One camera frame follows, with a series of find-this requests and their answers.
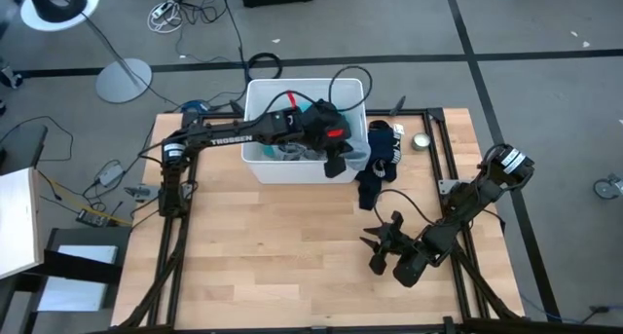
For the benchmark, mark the black shelf cart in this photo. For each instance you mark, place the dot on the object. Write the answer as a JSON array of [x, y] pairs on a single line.
[[87, 266]]

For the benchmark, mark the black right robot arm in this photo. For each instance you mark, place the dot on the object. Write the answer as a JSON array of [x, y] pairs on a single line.
[[467, 197]]

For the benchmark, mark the silver round tin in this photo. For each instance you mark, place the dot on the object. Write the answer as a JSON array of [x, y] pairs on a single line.
[[421, 141]]

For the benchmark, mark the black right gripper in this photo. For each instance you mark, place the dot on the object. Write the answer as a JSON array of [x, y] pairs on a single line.
[[414, 266]]

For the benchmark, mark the grey power adapter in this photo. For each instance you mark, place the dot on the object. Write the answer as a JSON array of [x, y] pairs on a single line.
[[111, 174]]

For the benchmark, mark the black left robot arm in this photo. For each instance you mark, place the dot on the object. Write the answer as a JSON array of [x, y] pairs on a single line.
[[233, 132]]

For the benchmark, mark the white paper tag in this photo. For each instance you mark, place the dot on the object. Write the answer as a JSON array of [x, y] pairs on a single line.
[[399, 128]]

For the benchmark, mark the grey caster wheel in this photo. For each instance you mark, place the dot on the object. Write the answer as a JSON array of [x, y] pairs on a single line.
[[606, 188]]

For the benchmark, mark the grey floor lamp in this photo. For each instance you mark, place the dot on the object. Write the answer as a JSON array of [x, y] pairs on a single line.
[[124, 81]]

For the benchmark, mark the grey garment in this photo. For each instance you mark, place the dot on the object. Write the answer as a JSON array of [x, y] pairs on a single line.
[[361, 154]]

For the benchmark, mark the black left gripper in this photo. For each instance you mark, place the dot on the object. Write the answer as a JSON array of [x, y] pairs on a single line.
[[323, 124]]

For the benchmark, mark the black aluminium table frame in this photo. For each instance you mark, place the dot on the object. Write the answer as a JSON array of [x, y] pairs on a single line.
[[434, 114]]

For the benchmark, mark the white power strip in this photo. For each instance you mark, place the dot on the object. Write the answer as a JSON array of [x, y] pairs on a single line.
[[162, 10]]

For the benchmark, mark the dark navy garment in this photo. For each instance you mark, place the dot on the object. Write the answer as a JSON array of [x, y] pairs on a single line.
[[384, 146]]

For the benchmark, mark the white board with wooden edge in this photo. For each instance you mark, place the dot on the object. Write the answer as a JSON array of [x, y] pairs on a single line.
[[17, 222]]

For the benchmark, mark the white plastic bin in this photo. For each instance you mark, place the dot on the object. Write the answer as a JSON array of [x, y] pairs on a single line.
[[263, 171]]

